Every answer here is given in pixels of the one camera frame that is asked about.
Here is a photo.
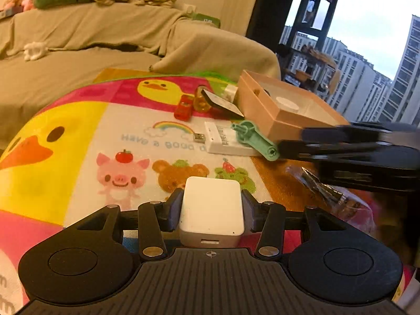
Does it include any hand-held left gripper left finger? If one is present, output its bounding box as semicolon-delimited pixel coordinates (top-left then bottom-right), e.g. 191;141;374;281
64;188;184;259

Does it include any printed duck blanket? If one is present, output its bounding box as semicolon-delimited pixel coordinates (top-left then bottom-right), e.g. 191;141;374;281
0;68;414;315

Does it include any white battery charger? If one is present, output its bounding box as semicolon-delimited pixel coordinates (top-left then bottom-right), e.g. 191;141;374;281
192;121;263;156

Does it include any black flat slab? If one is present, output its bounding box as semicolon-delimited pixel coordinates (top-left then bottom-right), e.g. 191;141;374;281
200;88;245;119

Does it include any plastic bag with black parts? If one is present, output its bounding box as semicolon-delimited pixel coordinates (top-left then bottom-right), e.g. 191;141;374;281
285;166;376;233

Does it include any amber transparent toy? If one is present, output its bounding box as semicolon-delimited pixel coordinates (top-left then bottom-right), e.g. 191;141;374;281
193;86;212;114

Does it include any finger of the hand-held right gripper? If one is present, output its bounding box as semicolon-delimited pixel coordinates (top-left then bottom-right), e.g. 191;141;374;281
277;140;332;163
301;125;358;142

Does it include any white power adapter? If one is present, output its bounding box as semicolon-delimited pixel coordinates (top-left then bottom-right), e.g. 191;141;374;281
179;176;245;248

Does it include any balcony storage rack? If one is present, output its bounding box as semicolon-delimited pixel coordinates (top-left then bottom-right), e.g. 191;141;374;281
279;44;342;99

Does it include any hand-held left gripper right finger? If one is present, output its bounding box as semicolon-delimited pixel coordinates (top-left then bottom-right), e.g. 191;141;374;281
241;190;348;259

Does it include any white flower toy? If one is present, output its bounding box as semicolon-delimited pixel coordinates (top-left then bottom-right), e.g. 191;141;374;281
24;41;50;61

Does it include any beige covered sofa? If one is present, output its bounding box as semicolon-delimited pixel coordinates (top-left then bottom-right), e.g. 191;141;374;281
0;0;281;151

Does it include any small white block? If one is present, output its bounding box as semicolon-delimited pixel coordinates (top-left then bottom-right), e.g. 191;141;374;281
223;85;239;102

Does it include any red toy car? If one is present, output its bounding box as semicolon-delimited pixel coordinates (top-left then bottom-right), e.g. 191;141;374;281
174;94;194;121

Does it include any white round jar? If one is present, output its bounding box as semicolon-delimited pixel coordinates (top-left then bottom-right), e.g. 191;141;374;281
275;96;300;111

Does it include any green flat box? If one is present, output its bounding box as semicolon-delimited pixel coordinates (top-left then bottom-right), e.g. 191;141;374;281
192;12;221;29

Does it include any pink cardboard box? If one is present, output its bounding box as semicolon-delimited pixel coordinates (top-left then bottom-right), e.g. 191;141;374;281
236;70;350;140

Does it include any green plastic tool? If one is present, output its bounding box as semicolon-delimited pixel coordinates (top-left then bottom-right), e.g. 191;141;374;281
230;120;280;162

